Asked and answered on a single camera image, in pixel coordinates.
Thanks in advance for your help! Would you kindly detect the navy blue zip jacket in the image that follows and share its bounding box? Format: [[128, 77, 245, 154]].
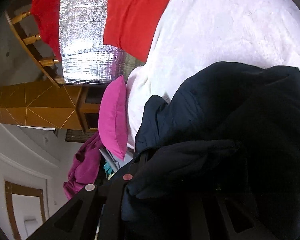
[[121, 62, 300, 239]]

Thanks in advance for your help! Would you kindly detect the teal garment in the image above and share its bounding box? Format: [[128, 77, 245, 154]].
[[103, 163, 114, 178]]

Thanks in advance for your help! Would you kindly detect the purple fleece garment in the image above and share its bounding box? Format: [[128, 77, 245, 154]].
[[63, 132, 103, 200]]

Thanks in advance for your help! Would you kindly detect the grey garment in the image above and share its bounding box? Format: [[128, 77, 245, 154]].
[[99, 148, 133, 172]]

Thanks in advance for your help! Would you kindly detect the magenta pillow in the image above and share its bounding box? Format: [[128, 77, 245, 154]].
[[98, 76, 128, 160]]

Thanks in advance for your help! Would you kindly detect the brown wooden pillar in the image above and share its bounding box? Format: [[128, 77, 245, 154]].
[[0, 81, 104, 132]]

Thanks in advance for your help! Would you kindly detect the silver foil insulation panel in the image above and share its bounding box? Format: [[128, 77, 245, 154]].
[[59, 0, 144, 86]]

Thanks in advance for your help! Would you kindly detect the red pillow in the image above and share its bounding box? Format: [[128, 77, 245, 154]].
[[103, 0, 170, 62]]

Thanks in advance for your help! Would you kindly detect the red blanket on railing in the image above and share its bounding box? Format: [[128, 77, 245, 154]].
[[31, 0, 61, 60]]

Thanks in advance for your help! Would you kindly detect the white embossed bed cover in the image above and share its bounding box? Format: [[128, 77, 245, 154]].
[[127, 0, 300, 152]]

